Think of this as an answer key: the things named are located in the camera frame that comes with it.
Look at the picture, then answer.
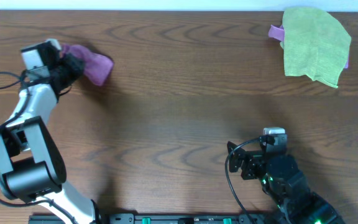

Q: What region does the purple microfiber cloth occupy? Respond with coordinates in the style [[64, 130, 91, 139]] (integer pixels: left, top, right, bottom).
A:
[[62, 44, 114, 86]]

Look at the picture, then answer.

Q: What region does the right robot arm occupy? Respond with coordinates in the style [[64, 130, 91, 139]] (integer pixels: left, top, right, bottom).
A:
[[225, 136, 344, 224]]

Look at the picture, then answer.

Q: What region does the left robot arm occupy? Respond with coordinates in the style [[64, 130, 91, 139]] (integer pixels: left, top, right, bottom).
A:
[[0, 39, 104, 223]]

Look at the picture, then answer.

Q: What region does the green microfiber cloth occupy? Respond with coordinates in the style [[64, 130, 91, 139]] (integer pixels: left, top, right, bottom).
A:
[[280, 7, 352, 88]]

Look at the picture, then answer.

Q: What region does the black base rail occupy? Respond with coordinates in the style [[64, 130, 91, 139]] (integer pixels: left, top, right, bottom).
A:
[[28, 212, 273, 224]]

